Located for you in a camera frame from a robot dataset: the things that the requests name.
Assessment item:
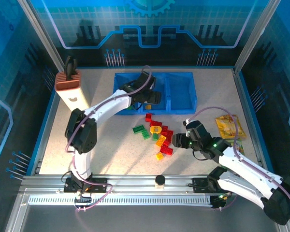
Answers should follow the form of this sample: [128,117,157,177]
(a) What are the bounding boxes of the green snack bag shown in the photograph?
[228,137,246,155]

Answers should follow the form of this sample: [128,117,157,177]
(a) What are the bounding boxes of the yellow chip bag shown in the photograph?
[215,114,247,140]

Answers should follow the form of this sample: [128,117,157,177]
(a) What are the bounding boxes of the black knob on cream base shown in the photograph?
[154,174,166,190]

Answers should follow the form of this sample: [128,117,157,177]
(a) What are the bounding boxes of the cream knife block brown top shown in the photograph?
[54,70,90,112]

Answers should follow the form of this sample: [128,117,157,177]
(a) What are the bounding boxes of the black scissors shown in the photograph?
[64,56,78,82]

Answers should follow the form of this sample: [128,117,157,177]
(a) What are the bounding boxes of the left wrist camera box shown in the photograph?
[138,72,157,90]

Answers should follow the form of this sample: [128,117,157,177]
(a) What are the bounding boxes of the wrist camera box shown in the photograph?
[138,72,157,90]
[185,120,208,140]

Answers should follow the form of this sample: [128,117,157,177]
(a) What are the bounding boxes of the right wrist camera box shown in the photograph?
[185,120,208,140]

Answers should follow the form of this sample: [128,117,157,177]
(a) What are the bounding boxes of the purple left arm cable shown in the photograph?
[60,65,157,213]

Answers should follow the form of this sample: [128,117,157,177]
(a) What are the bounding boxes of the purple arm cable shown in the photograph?
[183,106,290,222]
[60,65,157,213]

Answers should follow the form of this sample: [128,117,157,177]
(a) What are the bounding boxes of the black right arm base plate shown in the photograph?
[192,177,235,194]

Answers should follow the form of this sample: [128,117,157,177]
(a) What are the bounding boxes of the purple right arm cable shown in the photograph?
[183,106,290,222]

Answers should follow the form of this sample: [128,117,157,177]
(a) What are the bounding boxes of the aluminium mounting rail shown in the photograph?
[19,174,288,194]

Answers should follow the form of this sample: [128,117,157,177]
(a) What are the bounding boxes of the white slotted cable duct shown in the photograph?
[28,195,215,207]

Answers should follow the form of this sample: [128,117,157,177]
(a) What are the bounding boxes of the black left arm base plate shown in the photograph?
[63,177,113,194]

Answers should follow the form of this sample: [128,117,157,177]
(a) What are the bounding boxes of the aluminium frame post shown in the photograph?
[16,0,65,72]
[233,0,282,72]

